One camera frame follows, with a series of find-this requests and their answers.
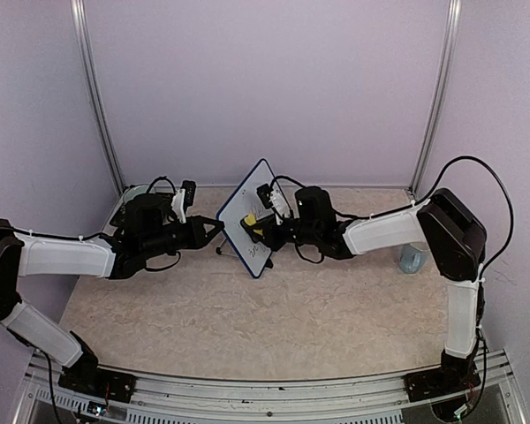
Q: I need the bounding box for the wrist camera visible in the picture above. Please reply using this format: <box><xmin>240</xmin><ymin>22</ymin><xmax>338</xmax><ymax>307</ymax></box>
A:
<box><xmin>257</xmin><ymin>184</ymin><xmax>292</xmax><ymax>225</ymax></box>
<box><xmin>171</xmin><ymin>180</ymin><xmax>196</xmax><ymax>223</ymax></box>

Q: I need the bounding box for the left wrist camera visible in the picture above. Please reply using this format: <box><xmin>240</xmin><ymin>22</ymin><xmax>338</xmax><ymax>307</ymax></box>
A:
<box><xmin>171</xmin><ymin>180</ymin><xmax>196</xmax><ymax>223</ymax></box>

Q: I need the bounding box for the yellow whiteboard eraser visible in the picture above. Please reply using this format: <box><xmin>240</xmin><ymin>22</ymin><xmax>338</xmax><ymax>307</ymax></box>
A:
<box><xmin>243</xmin><ymin>214</ymin><xmax>257</xmax><ymax>226</ymax></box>

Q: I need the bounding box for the light green bowl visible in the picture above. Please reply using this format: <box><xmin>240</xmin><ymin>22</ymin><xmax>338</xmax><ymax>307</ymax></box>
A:
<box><xmin>122</xmin><ymin>184</ymin><xmax>149</xmax><ymax>204</ymax></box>

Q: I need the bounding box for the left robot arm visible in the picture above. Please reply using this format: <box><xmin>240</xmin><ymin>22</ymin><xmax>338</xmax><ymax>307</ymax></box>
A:
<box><xmin>0</xmin><ymin>185</ymin><xmax>224</xmax><ymax>396</ymax></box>

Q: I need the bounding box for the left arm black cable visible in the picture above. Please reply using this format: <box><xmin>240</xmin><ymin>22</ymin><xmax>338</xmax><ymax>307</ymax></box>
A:
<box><xmin>8</xmin><ymin>175</ymin><xmax>186</xmax><ymax>271</ymax></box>

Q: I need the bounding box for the right aluminium frame post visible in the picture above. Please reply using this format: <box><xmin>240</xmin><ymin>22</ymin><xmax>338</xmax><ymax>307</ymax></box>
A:
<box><xmin>409</xmin><ymin>0</ymin><xmax>462</xmax><ymax>196</ymax></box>

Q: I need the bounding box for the whiteboard metal stand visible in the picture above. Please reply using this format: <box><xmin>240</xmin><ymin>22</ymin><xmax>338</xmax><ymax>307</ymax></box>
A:
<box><xmin>215</xmin><ymin>238</ymin><xmax>274</xmax><ymax>269</ymax></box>

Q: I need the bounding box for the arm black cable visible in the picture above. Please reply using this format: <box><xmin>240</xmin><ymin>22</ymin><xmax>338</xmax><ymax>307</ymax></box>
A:
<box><xmin>8</xmin><ymin>175</ymin><xmax>186</xmax><ymax>271</ymax></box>
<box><xmin>269</xmin><ymin>155</ymin><xmax>516</xmax><ymax>270</ymax></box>

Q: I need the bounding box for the left aluminium frame post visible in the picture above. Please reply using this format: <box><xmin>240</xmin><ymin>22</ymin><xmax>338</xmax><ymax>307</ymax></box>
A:
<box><xmin>70</xmin><ymin>0</ymin><xmax>125</xmax><ymax>194</ymax></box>

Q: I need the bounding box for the black patterned square plate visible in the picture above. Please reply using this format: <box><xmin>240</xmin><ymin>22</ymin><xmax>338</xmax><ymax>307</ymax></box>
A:
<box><xmin>109</xmin><ymin>204</ymin><xmax>125</xmax><ymax>228</ymax></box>

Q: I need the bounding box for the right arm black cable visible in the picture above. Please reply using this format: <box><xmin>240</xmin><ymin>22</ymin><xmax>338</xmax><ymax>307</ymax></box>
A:
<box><xmin>269</xmin><ymin>155</ymin><xmax>516</xmax><ymax>270</ymax></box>

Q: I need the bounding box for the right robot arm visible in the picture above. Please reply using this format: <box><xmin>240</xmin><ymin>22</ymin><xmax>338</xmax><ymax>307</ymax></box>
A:
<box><xmin>240</xmin><ymin>185</ymin><xmax>487</xmax><ymax>402</ymax></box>

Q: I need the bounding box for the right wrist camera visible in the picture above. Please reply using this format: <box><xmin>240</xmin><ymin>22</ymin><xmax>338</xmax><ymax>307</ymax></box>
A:
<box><xmin>257</xmin><ymin>184</ymin><xmax>292</xmax><ymax>225</ymax></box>

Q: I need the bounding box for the blue framed whiteboard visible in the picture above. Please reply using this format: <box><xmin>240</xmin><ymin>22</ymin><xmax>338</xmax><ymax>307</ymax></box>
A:
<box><xmin>216</xmin><ymin>158</ymin><xmax>274</xmax><ymax>279</ymax></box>

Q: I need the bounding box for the aluminium frame post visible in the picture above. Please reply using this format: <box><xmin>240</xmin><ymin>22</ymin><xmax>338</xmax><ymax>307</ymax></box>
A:
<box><xmin>70</xmin><ymin>0</ymin><xmax>125</xmax><ymax>194</ymax></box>
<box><xmin>409</xmin><ymin>0</ymin><xmax>462</xmax><ymax>196</ymax></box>

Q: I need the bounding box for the front aluminium rail base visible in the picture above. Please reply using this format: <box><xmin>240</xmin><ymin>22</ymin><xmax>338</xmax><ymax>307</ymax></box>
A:
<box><xmin>10</xmin><ymin>351</ymin><xmax>530</xmax><ymax>423</ymax></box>

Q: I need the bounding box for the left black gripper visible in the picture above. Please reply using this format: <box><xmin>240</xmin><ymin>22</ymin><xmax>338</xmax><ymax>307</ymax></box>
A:
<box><xmin>142</xmin><ymin>215</ymin><xmax>225</xmax><ymax>259</ymax></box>

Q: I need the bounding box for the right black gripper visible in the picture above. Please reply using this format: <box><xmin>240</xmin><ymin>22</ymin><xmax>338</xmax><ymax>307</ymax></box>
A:
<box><xmin>246</xmin><ymin>214</ymin><xmax>318</xmax><ymax>253</ymax></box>

